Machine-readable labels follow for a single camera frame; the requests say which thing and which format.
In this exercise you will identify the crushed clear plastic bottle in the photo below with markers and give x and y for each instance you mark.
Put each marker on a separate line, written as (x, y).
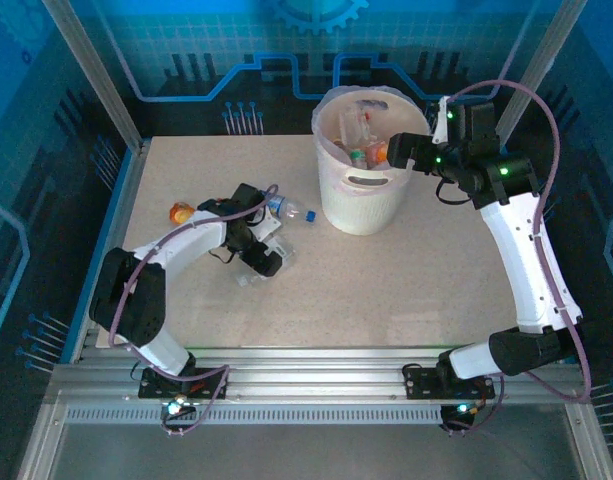
(288, 252)

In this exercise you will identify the orange juice bottle black label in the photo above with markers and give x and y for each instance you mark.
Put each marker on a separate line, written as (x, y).
(180, 212)

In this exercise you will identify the orange label plastic bottle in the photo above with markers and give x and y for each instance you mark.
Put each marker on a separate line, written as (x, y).
(377, 154)

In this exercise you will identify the green label plastic bottle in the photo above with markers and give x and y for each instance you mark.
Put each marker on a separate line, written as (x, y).
(357, 157)

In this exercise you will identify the slim clear water bottle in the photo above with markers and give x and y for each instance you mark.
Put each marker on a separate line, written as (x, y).
(353, 125)

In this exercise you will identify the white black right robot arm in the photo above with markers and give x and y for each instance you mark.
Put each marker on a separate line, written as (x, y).
(526, 270)

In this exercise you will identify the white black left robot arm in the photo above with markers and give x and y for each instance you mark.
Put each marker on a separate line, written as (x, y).
(186, 240)

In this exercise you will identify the white plastic bin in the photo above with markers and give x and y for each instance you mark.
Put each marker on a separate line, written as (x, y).
(361, 210)

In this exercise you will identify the translucent plastic bin liner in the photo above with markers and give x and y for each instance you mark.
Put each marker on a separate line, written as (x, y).
(331, 117)

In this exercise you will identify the blue label bottle blue cap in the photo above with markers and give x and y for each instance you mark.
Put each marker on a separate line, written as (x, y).
(291, 209)

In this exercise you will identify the green lit controller board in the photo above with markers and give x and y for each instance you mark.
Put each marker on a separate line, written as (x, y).
(175, 408)
(462, 409)

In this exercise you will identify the aluminium table side rail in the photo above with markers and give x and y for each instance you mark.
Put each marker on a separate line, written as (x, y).
(116, 210)
(503, 150)

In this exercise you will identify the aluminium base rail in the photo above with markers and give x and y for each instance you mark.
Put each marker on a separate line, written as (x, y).
(311, 372)

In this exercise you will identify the aluminium frame post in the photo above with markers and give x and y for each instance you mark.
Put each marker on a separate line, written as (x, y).
(91, 75)
(536, 60)

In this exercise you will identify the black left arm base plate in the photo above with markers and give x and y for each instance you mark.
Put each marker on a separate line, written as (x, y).
(213, 380)

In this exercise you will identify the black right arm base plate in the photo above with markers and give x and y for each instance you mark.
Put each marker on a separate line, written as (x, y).
(418, 382)

